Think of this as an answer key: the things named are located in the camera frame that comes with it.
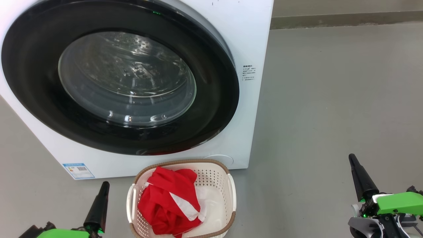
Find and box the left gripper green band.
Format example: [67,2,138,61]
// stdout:
[36,181,110,238]

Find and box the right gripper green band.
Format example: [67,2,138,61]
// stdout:
[349,153,423,219]

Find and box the red and white garment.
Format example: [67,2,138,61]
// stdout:
[137,166,207,238]

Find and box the black round glass washer door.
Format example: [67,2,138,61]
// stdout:
[1,0,240,156]

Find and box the cream perforated laundry basket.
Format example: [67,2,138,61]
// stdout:
[126,159,237,238]

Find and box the white front-load washing machine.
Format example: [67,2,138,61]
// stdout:
[0,0,275,180]

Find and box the blue energy label sticker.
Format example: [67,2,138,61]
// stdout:
[62,163,96,180]

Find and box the grey wall baseboard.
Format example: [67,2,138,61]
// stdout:
[270,11,423,30]

